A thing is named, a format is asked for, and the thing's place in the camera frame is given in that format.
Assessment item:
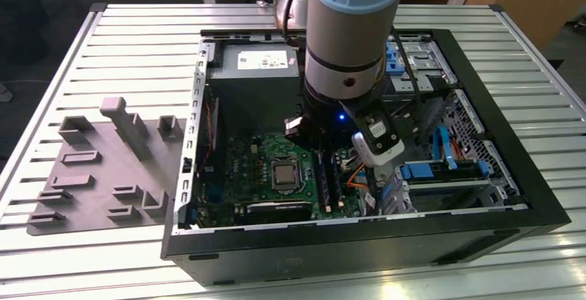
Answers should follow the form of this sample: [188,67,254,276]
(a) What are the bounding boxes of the black RAM slot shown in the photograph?
[326,162,340,210]

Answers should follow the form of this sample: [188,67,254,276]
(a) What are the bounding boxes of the silver CPU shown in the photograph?
[273,165,300,185]

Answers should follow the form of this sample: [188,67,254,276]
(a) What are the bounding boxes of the grey power supply unit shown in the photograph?
[206,41,306,137]

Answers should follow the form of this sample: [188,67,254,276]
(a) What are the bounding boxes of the green motherboard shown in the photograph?
[194,130,368,228]

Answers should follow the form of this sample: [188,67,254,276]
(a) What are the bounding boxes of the hard disk in blue carrier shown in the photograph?
[396,161,492,187]

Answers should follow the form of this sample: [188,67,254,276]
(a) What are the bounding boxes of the black graphics card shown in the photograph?
[234,199,317,226]

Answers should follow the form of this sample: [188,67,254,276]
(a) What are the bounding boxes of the silver metal drive cage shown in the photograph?
[380,36,460,116]

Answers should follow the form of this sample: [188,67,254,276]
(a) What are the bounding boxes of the silver metal disk bay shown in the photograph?
[382,175,529,220]

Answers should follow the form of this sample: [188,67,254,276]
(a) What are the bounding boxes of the black PC case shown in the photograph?
[159,27,573,287]

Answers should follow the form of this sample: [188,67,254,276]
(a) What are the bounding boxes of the grey parts rack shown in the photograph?
[26,96,189,236]

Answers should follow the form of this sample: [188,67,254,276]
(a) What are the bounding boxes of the brown wooden cabinet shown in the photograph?
[465,0,586,52]

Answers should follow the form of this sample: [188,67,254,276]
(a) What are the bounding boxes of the black chair base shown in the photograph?
[565,13,586,35]

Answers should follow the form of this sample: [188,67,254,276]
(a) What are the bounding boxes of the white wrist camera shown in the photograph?
[350,113,408,168]

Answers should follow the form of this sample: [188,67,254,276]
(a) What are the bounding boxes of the wire locking lever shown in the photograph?
[298,161,309,194]

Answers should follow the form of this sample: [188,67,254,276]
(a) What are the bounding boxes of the orange and red wires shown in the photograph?
[344,162,382,190]

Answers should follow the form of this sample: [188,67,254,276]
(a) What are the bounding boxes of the blue plastic drive bracket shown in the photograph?
[384,41,408,77]

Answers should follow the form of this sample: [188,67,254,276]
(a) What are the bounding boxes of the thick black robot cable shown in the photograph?
[389,27,425,136]
[282,0,309,52]

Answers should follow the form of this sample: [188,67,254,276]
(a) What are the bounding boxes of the blue SATA cable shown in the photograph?
[378,180,398,214]
[432,126,460,171]

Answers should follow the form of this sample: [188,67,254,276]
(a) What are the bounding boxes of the black cable bundle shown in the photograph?
[341,89,453,172]

